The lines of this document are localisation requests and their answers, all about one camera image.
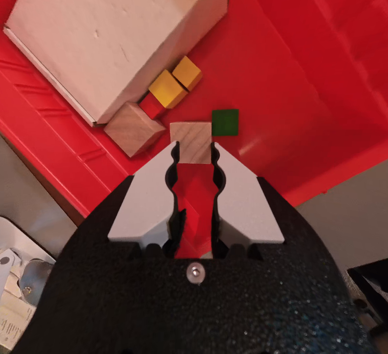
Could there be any yellow wooden cube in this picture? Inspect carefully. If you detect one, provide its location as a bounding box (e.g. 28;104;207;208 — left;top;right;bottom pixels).
172;56;203;92
149;69;190;109

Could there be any white cardboard box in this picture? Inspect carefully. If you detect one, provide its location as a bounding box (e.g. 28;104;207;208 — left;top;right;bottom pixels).
3;0;230;127

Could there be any plain wooden cube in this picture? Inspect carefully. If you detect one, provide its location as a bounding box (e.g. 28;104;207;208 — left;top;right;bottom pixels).
104;102;167;158
169;122;213;164

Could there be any green wooden cube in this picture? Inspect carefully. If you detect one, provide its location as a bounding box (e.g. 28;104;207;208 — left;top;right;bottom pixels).
211;109;239;137

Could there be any red plastic bin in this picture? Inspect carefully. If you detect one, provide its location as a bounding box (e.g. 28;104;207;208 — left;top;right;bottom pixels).
0;0;388;218

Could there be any black object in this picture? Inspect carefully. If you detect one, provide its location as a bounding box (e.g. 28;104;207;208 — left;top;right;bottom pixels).
347;259;388;342

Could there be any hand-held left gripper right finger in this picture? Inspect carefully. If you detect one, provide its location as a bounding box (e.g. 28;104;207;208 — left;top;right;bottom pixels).
211;141;285;248

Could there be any red wooden cube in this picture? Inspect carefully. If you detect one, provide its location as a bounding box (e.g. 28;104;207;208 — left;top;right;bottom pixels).
139;92;167;120

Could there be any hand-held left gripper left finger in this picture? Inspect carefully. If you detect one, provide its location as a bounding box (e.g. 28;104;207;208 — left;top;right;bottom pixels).
108;141;187;250

